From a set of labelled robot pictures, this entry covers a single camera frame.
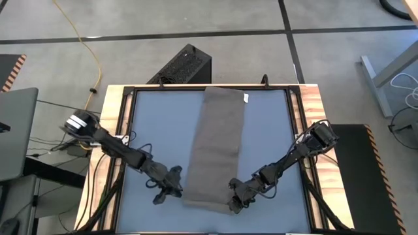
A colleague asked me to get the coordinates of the grey metal desk leg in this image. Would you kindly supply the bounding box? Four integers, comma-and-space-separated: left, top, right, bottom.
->
360, 39, 418, 118

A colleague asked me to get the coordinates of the wooden table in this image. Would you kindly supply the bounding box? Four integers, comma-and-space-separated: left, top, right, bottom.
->
74, 83, 356, 235

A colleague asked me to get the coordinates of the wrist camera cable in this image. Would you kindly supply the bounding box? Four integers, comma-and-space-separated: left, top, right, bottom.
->
137, 142, 159, 190
254, 181, 278, 200

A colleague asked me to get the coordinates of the black perforated computer tower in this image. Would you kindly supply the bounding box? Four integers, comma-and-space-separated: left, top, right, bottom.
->
146, 43, 213, 85

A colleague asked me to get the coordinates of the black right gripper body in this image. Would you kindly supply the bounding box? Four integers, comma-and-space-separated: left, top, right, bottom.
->
232, 176, 262, 206

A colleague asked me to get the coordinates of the black floor cable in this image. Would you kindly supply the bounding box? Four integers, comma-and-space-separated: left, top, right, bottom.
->
387, 106, 418, 159

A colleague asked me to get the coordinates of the black aluminium table frame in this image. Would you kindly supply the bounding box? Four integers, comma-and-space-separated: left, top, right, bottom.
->
97, 84, 324, 235

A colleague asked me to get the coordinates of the black computer mouse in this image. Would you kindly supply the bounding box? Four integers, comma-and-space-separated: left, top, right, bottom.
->
0, 217, 20, 235

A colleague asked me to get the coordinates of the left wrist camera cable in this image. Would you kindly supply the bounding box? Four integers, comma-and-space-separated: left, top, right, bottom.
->
137, 142, 159, 190

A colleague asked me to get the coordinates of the blue-grey table mat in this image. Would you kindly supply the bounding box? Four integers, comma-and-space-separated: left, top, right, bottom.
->
114, 89, 311, 234

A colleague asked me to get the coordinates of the light wooden desk edge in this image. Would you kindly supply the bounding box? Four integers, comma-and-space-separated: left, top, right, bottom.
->
402, 0, 418, 26

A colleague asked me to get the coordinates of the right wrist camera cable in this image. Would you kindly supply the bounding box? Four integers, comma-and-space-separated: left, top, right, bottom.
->
254, 181, 278, 200

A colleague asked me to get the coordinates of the black hazard-striped floor mat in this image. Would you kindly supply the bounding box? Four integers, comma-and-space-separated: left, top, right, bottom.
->
329, 123, 408, 235
0, 54, 27, 93

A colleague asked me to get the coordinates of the thick black hose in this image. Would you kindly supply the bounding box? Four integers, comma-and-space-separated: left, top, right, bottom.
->
378, 0, 414, 22

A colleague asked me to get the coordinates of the white cable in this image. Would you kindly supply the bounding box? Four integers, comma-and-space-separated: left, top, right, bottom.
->
390, 72, 418, 110

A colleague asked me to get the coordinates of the black cable bundle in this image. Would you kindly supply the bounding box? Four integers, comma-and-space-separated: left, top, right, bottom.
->
27, 130, 101, 159

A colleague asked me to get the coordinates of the grey laptop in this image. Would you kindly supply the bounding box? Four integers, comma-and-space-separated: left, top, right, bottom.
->
0, 87, 39, 182

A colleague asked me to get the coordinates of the yellow floor cable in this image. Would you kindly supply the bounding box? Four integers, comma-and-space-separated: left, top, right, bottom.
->
52, 0, 104, 110

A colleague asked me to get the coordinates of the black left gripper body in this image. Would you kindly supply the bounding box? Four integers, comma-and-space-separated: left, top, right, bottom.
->
150, 166, 183, 196

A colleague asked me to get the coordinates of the grey-beige towel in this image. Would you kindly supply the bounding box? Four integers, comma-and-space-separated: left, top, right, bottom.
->
182, 86, 249, 215

